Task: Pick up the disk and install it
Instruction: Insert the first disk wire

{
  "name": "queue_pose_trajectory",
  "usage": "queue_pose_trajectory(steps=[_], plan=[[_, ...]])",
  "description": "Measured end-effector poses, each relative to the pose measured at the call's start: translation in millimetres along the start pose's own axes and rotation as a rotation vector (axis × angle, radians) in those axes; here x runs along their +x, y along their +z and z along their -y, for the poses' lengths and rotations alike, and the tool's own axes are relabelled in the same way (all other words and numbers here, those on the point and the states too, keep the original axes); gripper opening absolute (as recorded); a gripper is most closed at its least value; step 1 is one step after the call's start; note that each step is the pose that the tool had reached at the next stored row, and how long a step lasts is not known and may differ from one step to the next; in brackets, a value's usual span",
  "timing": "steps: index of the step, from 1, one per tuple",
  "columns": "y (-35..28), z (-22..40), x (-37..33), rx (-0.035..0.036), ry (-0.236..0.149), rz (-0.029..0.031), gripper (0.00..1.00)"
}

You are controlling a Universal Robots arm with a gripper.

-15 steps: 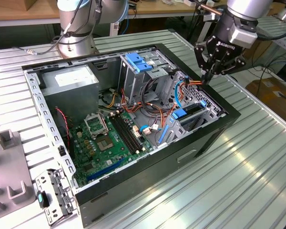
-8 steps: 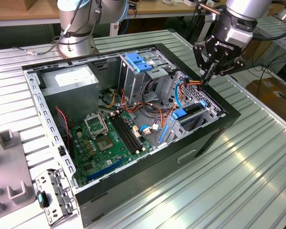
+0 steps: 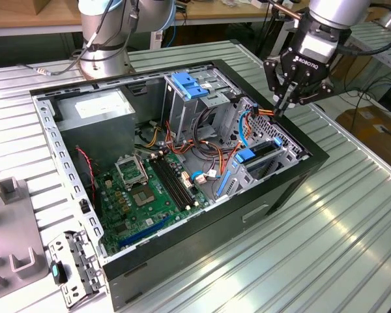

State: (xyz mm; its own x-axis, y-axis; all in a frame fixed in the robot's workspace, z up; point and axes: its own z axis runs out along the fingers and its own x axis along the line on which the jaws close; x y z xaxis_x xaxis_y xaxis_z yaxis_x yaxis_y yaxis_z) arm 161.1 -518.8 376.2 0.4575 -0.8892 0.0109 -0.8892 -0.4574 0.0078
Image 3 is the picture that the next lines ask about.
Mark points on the grey power supply unit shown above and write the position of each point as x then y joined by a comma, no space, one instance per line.
94,130

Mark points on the metal disk bay cage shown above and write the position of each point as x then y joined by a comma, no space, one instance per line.
238,186

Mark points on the black PC case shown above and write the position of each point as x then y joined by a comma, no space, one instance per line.
198,241

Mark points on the blue drive cage latch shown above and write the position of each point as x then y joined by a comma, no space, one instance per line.
185,85

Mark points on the wooden desk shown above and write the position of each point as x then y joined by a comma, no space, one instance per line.
215,13

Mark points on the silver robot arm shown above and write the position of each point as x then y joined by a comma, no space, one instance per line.
107,62

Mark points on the blue expansion slot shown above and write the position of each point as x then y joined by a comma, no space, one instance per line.
143,232

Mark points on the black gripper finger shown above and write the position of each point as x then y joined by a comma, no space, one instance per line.
272,75
316,96

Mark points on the grey parts rack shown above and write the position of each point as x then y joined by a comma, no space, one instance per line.
16,228

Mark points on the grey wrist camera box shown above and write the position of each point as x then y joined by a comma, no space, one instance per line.
317,47

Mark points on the black RAM slot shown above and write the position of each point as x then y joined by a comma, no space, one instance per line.
167,186
177,181

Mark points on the hard disk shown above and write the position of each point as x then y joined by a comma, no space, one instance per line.
246,156

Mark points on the metal expansion slot retainer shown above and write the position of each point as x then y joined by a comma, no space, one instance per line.
84,261

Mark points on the CPU socket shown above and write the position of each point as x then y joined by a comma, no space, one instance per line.
143,196

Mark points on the metal drive cage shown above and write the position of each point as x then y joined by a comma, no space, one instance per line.
179,117

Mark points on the black blue retainer latch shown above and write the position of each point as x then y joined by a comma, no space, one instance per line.
59,272

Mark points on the black tripod stand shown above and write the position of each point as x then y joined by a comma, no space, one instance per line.
266,36

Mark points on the black wrist mount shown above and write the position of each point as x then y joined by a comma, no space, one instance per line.
303,29

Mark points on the green motherboard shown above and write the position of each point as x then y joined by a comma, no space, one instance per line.
140,225

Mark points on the brown cardboard box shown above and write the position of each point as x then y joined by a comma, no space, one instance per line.
361,130

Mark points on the metal slat side table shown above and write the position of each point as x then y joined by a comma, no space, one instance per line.
384,39

